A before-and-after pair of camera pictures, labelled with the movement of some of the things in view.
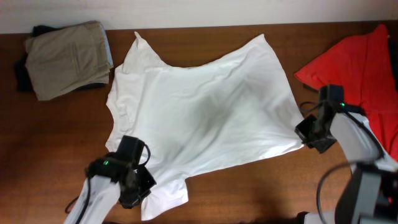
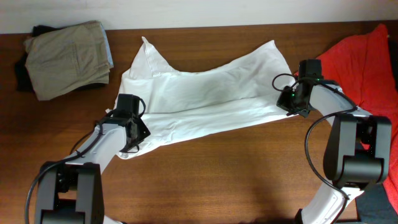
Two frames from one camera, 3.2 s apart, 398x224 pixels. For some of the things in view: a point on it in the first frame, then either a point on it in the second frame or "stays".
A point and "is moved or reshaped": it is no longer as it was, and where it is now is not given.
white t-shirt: [235, 110] is moved or reshaped
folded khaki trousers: [64, 60] stays
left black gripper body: [143, 183] → [143, 132]
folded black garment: [22, 70] stays
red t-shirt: [364, 66] stays
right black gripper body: [315, 135] → [288, 100]
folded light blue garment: [108, 46] stays
